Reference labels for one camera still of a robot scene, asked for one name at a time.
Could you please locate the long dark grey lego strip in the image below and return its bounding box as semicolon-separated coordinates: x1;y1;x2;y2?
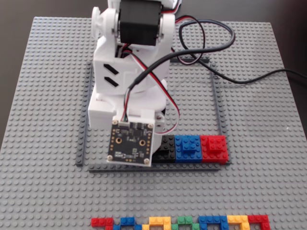
87;163;221;173
209;63;228;138
75;60;94;168

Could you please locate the blue lego brick shape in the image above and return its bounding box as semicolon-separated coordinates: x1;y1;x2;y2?
198;215;228;230
112;216;142;230

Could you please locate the thick black camera cable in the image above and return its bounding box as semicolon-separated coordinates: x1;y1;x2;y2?
121;18;307;126

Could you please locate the black lego cube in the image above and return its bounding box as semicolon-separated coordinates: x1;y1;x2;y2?
153;135;177;164

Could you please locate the grey studded lego baseplate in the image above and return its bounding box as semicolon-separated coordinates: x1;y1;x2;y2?
0;16;307;230

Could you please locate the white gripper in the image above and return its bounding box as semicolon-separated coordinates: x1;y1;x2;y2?
87;92;167;156

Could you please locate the short dark grey lego strip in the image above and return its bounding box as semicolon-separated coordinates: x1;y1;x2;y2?
170;56;210;65

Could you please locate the green lego brick shape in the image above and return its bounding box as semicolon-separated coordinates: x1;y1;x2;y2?
171;216;200;230

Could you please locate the black camera circuit board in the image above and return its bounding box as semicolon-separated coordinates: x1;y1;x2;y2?
106;118;156;168

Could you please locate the red lego cube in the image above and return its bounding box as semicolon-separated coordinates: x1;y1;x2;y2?
200;134;229;165

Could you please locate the blue lego cube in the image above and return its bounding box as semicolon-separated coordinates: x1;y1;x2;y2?
174;134;204;164

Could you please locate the red lego brick shape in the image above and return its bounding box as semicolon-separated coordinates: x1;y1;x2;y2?
248;214;271;230
90;217;114;230

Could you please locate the yellow lego brick shape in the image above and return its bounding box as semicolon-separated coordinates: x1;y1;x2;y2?
226;214;250;230
141;216;172;230

